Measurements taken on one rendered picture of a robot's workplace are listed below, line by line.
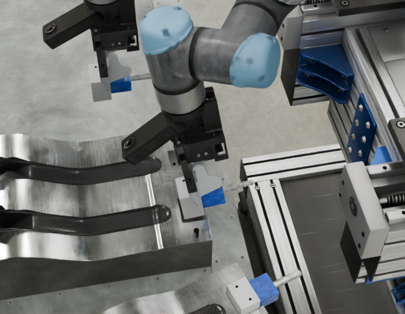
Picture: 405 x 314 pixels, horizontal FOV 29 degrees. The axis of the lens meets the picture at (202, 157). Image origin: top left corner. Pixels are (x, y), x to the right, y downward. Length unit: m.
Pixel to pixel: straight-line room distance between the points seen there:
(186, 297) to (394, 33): 0.68
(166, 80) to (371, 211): 0.40
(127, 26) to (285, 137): 1.32
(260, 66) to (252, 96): 1.69
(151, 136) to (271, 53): 0.25
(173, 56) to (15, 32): 0.80
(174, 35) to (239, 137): 1.56
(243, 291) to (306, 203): 0.95
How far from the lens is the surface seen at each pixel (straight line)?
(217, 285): 1.33
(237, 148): 2.57
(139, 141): 1.21
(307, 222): 2.18
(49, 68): 1.73
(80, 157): 1.45
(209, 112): 1.19
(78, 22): 1.37
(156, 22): 1.09
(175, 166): 1.45
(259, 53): 1.04
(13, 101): 1.68
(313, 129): 2.65
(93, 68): 1.49
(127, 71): 1.44
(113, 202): 1.39
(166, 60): 1.09
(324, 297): 2.07
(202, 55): 1.07
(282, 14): 1.14
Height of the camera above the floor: 2.03
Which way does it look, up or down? 53 degrees down
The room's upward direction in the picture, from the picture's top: 1 degrees clockwise
